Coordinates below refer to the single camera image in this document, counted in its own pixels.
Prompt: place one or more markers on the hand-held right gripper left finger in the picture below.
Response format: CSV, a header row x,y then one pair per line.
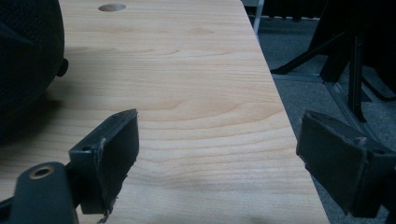
x,y
107,161

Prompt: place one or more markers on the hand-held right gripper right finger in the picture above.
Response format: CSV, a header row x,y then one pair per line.
x,y
336,161

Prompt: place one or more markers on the black metal stand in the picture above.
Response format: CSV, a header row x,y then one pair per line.
x,y
351,56

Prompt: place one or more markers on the black fabric bag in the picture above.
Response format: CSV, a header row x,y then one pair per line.
x,y
26,59

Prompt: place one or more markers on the white table leg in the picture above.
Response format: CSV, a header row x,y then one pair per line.
x,y
257,15

